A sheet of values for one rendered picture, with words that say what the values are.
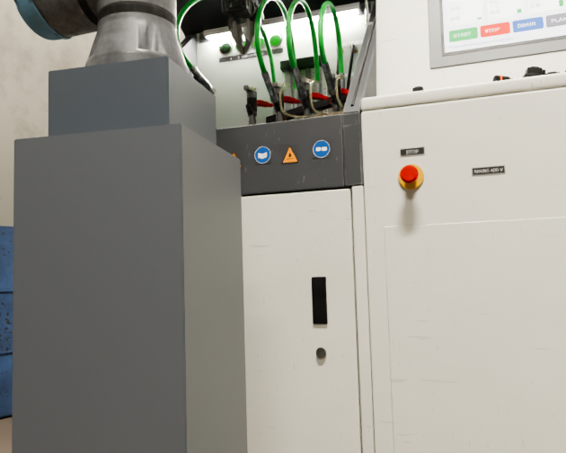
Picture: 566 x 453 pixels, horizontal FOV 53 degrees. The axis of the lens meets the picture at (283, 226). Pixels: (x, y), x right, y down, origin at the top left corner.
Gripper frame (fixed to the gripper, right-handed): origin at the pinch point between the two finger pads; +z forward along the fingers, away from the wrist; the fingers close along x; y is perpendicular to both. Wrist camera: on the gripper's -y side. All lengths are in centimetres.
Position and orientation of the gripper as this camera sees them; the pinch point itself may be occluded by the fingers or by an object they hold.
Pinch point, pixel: (244, 50)
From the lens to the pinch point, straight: 161.7
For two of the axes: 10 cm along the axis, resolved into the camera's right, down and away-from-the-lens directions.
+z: 0.3, 10.0, -0.8
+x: 9.5, -0.5, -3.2
